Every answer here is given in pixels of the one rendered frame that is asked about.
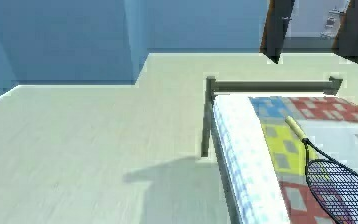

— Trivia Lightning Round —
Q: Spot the black tennis racket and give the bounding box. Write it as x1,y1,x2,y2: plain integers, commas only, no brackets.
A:
284,115,358,224

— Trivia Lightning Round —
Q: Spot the bed with patchwork quilt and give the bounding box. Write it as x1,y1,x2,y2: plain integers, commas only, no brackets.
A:
200,75,358,224

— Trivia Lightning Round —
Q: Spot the dark room door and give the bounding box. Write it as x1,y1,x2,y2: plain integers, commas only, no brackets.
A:
259,0,297,65
331,0,358,65

